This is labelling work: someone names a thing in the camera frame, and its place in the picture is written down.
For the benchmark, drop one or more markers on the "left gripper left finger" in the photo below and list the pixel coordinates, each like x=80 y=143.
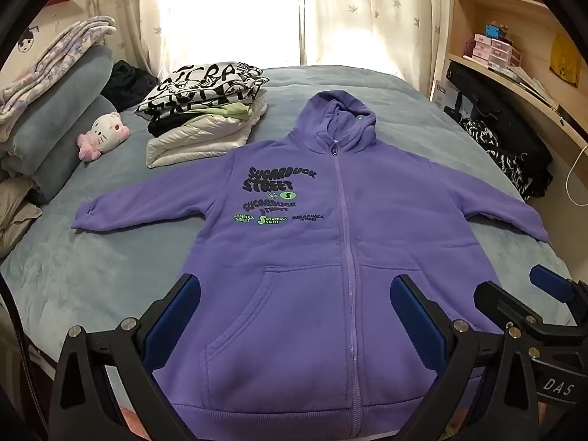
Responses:
x=83 y=404

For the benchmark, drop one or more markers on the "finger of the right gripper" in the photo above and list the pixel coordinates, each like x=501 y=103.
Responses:
x=560 y=288
x=505 y=311

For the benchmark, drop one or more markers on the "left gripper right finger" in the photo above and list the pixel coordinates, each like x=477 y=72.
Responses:
x=502 y=408

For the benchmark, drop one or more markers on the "purple zip hoodie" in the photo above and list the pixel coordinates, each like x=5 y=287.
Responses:
x=295 y=337

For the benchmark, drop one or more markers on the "black white clothes on chair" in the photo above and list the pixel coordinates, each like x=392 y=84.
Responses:
x=514 y=147

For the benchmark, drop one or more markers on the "black clothes pile by window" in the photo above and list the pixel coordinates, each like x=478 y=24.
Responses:
x=127 y=86

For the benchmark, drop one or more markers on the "grey-blue bed blanket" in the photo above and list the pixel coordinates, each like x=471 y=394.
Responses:
x=62 y=276

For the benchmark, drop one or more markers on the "beige pillow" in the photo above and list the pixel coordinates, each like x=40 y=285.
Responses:
x=17 y=214

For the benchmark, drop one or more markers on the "white cardboard box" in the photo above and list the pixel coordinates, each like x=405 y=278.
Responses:
x=451 y=100

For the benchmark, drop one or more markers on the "yellow paper on shelf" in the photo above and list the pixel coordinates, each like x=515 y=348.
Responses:
x=565 y=59

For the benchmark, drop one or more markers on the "pink storage boxes stack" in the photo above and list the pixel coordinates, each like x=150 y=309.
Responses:
x=496 y=52

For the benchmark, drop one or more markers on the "Hello Kitty plush toy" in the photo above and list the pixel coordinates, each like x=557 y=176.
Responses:
x=106 y=133

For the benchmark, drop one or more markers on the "black folded garment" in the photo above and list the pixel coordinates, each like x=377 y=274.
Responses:
x=159 y=126

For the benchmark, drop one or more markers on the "white puffer jacket folded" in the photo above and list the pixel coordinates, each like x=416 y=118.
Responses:
x=205 y=136

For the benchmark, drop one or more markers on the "floral sheer curtain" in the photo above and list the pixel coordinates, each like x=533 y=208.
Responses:
x=404 y=38

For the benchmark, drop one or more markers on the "light green folded garment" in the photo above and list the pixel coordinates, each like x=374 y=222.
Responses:
x=232 y=110

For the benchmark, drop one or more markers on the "purple floral folded blanket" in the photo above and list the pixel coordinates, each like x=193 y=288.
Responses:
x=52 y=64

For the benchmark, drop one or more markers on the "black white patterned garment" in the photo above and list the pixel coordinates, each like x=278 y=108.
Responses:
x=202 y=86

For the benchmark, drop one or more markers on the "cartoon wall sticker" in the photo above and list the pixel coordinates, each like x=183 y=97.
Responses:
x=27 y=39

